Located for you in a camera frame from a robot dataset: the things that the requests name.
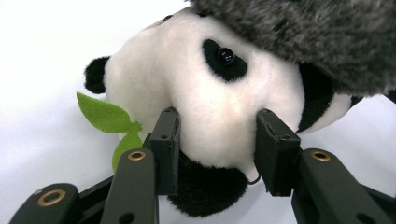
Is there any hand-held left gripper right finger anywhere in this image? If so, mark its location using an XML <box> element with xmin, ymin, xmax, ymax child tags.
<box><xmin>254</xmin><ymin>107</ymin><xmax>394</xmax><ymax>224</ymax></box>

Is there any grey fabric pouch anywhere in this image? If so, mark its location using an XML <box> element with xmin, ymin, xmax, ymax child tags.
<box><xmin>188</xmin><ymin>0</ymin><xmax>396</xmax><ymax>98</ymax></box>

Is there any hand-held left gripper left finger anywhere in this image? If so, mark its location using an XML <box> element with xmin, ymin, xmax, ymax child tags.
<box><xmin>99</xmin><ymin>106</ymin><xmax>181</xmax><ymax>224</ymax></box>

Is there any panda plush toy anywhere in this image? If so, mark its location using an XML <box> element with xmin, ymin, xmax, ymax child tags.
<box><xmin>76</xmin><ymin>6</ymin><xmax>365</xmax><ymax>218</ymax></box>

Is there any white table mat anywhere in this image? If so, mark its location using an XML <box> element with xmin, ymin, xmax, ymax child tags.
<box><xmin>0</xmin><ymin>0</ymin><xmax>396</xmax><ymax>224</ymax></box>

